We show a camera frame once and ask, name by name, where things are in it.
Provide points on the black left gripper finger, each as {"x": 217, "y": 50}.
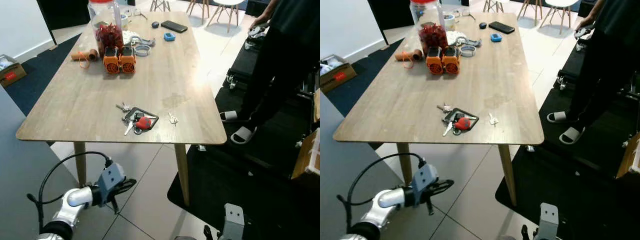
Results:
{"x": 444, "y": 183}
{"x": 207, "y": 233}
{"x": 441, "y": 190}
{"x": 130, "y": 182}
{"x": 525, "y": 233}
{"x": 127, "y": 189}

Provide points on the grey handheld controller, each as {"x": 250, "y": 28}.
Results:
{"x": 581, "y": 34}
{"x": 256, "y": 33}

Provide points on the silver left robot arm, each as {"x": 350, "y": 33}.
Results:
{"x": 387, "y": 199}
{"x": 75, "y": 197}

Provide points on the loose silver keys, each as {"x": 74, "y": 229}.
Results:
{"x": 124, "y": 107}
{"x": 444, "y": 107}

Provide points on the hand of black-clothed person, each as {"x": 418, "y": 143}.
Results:
{"x": 585, "y": 23}
{"x": 260, "y": 21}

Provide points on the black floor mat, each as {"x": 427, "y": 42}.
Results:
{"x": 240, "y": 200}
{"x": 575, "y": 200}

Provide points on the black card holder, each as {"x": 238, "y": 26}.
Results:
{"x": 154, "y": 118}
{"x": 474, "y": 118}

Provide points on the small single silver key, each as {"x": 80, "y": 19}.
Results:
{"x": 172, "y": 118}
{"x": 493, "y": 119}

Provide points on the light wooden table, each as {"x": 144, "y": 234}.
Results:
{"x": 500, "y": 85}
{"x": 165, "y": 90}

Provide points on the white slipper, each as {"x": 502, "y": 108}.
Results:
{"x": 556, "y": 117}
{"x": 570, "y": 136}
{"x": 242, "y": 136}
{"x": 229, "y": 116}

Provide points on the orange and black device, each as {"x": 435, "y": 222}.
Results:
{"x": 434, "y": 63}
{"x": 111, "y": 62}
{"x": 128, "y": 62}
{"x": 451, "y": 62}

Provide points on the dark blue carpet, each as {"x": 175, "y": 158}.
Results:
{"x": 35, "y": 75}
{"x": 360, "y": 80}

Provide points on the brown cardboard tube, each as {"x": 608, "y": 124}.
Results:
{"x": 82, "y": 55}
{"x": 407, "y": 55}

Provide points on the grey metal tool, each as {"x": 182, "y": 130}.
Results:
{"x": 472, "y": 41}
{"x": 146, "y": 41}

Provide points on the cardboard box with red label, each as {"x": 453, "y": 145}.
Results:
{"x": 337, "y": 76}
{"x": 11, "y": 75}

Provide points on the small blue object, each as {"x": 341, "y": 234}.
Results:
{"x": 496, "y": 37}
{"x": 169, "y": 36}

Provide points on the white cup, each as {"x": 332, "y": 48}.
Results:
{"x": 124, "y": 21}
{"x": 450, "y": 22}

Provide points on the black wheeled case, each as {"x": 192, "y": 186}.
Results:
{"x": 575, "y": 65}
{"x": 245, "y": 65}

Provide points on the tall black cabinet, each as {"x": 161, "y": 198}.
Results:
{"x": 65, "y": 12}
{"x": 392, "y": 12}

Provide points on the white chair with wooden legs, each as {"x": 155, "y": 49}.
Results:
{"x": 192, "y": 6}
{"x": 161, "y": 5}
{"x": 227, "y": 2}
{"x": 562, "y": 2}
{"x": 495, "y": 5}
{"x": 525, "y": 6}

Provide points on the person in black clothes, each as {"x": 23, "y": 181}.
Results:
{"x": 610, "y": 60}
{"x": 285, "y": 60}

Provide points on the low black cabinet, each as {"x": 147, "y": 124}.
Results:
{"x": 586, "y": 6}
{"x": 256, "y": 7}

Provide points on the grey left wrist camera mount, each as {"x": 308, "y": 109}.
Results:
{"x": 424, "y": 177}
{"x": 110, "y": 177}

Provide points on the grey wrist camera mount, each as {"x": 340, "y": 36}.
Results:
{"x": 549, "y": 222}
{"x": 234, "y": 222}
{"x": 110, "y": 177}
{"x": 424, "y": 177}

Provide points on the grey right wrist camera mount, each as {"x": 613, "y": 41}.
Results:
{"x": 549, "y": 222}
{"x": 234, "y": 222}

